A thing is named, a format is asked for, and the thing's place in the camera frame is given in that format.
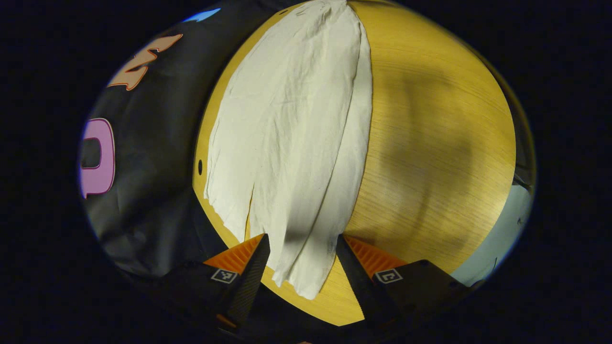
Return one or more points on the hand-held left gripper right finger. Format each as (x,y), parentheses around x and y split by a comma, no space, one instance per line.
(356,282)

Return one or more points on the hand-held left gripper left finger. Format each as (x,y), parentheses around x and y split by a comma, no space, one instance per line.
(248,286)

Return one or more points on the white jeans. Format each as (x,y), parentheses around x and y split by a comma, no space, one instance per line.
(296,143)

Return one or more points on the black backdrop cloth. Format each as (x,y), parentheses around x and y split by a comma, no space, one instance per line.
(158,167)

